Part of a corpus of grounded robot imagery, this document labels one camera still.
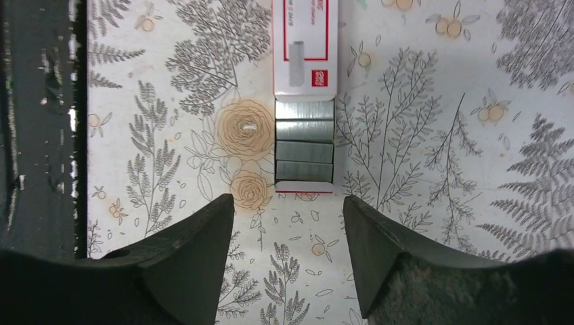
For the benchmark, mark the red staple box sleeve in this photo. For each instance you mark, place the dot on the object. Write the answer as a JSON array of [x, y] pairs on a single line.
[[305, 50]]

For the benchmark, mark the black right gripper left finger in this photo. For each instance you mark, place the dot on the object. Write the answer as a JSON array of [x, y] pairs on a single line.
[[171, 277]]

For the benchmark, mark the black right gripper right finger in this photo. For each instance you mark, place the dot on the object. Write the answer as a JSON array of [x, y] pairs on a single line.
[[403, 277]]

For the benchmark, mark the red staple box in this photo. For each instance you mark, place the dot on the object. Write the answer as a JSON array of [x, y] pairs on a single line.
[[304, 147]]

